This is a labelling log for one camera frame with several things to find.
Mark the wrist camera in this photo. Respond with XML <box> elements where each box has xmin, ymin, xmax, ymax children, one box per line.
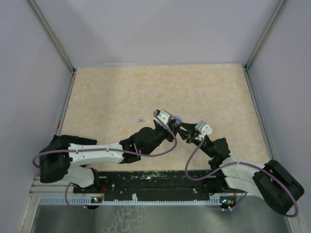
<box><xmin>153</xmin><ymin>110</ymin><xmax>173</xmax><ymax>126</ymax></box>
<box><xmin>194</xmin><ymin>121</ymin><xmax>213</xmax><ymax>141</ymax></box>

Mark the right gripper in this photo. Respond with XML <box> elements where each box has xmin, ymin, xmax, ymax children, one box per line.
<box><xmin>179</xmin><ymin>122</ymin><xmax>215</xmax><ymax>158</ymax></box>

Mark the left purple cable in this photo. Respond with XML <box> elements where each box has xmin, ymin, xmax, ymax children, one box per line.
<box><xmin>33</xmin><ymin>110</ymin><xmax>177</xmax><ymax>169</ymax></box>

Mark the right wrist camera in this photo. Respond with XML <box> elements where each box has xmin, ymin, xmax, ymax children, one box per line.
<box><xmin>194</xmin><ymin>121</ymin><xmax>213</xmax><ymax>141</ymax></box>

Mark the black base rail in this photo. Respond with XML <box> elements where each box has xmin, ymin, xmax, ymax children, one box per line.
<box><xmin>73</xmin><ymin>170</ymin><xmax>234</xmax><ymax>201</ymax></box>

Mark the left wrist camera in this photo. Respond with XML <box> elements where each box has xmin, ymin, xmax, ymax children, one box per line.
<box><xmin>153</xmin><ymin>110</ymin><xmax>173</xmax><ymax>126</ymax></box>

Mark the purple cable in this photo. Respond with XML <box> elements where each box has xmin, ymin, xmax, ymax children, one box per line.
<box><xmin>185</xmin><ymin>139</ymin><xmax>299</xmax><ymax>217</ymax></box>
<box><xmin>33</xmin><ymin>110</ymin><xmax>177</xmax><ymax>169</ymax></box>

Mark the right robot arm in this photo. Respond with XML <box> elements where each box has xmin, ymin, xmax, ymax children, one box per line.
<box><xmin>178</xmin><ymin>121</ymin><xmax>305</xmax><ymax>217</ymax></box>

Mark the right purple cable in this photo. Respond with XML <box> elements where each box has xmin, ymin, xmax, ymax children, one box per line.
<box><xmin>185</xmin><ymin>139</ymin><xmax>299</xmax><ymax>217</ymax></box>

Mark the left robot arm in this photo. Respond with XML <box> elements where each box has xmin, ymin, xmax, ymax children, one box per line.
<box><xmin>36</xmin><ymin>117</ymin><xmax>181</xmax><ymax>193</ymax></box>

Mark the purple earbud charging case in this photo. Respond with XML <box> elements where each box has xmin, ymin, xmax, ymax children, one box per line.
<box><xmin>173</xmin><ymin>115</ymin><xmax>182</xmax><ymax>125</ymax></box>

